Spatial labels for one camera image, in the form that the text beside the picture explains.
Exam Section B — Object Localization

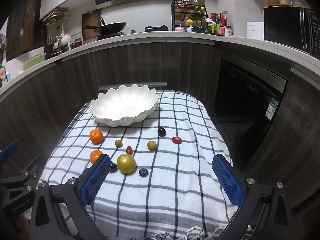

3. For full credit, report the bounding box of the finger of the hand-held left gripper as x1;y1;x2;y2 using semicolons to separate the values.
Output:
0;142;20;165
15;153;47;189

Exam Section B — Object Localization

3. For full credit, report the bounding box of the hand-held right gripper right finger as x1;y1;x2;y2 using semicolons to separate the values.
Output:
212;154;294;240

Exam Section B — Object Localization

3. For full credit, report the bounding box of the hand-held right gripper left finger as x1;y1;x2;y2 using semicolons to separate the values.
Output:
29;154;112;240

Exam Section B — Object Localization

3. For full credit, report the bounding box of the orange mandarin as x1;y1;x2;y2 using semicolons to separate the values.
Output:
89;129;104;144
89;150;103;163

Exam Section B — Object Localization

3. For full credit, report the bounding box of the large green round fruit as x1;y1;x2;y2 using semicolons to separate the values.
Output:
116;154;137;175

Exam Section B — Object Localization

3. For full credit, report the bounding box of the white scalloped bowl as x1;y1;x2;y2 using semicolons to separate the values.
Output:
90;84;160;127

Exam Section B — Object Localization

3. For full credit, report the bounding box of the white checked cloth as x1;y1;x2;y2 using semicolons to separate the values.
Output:
37;90;250;240

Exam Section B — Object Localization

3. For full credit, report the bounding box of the dish soap bottle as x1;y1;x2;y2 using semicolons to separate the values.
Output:
0;65;8;87

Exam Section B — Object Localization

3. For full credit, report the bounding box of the black built-in dishwasher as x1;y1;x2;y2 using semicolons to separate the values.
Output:
212;52;288;130

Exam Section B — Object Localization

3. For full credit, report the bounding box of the green dish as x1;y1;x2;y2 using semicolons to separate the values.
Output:
23;53;47;71

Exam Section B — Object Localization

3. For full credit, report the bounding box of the hanging metal pan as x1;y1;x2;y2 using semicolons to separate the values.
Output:
0;34;7;63

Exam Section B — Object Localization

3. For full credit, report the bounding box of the black knife block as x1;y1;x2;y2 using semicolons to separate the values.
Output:
47;35;58;56

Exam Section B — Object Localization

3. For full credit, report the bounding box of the white teapot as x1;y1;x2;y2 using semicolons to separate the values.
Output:
56;34;73;46

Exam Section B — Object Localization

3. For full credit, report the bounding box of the hanging wooden rack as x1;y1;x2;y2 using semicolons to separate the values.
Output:
42;8;69;25

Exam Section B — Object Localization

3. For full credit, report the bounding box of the black wok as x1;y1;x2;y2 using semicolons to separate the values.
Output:
82;17;127;37

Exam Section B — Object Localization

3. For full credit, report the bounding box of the white canister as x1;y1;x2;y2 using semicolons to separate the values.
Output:
247;22;265;40

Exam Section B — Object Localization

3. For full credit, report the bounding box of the brown cutting board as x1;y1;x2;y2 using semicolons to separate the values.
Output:
82;9;102;42

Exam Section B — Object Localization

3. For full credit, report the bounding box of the green plastic container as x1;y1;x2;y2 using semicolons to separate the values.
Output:
206;21;217;35

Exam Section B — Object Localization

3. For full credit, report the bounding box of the black gas hob grate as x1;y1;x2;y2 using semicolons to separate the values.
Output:
144;25;168;32

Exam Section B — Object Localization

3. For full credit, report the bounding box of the black microwave oven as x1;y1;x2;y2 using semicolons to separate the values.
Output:
263;6;320;59

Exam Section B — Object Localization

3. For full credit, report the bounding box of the grey cabinet handle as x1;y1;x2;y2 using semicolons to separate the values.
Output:
98;82;167;91

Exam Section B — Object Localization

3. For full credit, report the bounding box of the black wire spice rack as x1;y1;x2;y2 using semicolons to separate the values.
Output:
171;1;208;30

